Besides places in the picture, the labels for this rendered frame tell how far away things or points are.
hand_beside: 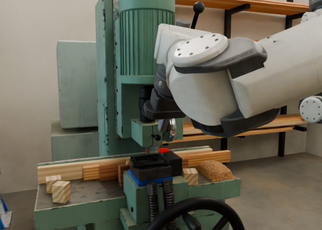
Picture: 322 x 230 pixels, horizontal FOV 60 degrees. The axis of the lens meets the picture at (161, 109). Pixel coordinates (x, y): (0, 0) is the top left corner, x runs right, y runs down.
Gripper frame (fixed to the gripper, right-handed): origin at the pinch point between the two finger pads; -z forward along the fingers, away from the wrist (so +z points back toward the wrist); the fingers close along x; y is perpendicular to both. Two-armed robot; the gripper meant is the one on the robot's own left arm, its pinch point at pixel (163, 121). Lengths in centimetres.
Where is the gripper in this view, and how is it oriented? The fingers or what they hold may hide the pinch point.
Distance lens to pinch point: 76.1
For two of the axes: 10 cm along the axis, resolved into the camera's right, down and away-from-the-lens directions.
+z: 1.7, -8.0, -5.8
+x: 9.4, -0.5, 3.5
